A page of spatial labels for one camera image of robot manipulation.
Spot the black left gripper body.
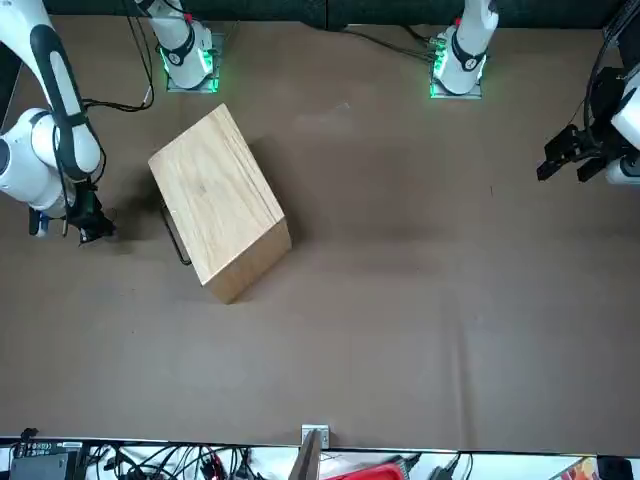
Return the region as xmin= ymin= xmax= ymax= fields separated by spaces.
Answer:
xmin=579 ymin=66 xmax=627 ymax=162

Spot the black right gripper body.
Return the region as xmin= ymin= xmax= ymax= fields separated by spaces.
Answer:
xmin=62 ymin=181 xmax=110 ymax=232

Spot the wooden drawer box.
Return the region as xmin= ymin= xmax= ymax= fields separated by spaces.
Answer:
xmin=147 ymin=103 xmax=293 ymax=305

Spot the colourful printed package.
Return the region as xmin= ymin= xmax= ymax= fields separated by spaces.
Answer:
xmin=557 ymin=455 xmax=599 ymax=480

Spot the red tray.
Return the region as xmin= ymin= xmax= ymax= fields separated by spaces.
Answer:
xmin=339 ymin=462 xmax=407 ymax=480

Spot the black drawer handle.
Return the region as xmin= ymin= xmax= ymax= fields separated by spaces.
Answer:
xmin=159 ymin=203 xmax=192 ymax=266

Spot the black cable with white tag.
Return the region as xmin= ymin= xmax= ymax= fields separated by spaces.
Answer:
xmin=79 ymin=14 xmax=155 ymax=112

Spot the metal camera post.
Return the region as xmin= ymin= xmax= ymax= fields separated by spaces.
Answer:
xmin=291 ymin=428 xmax=321 ymax=480

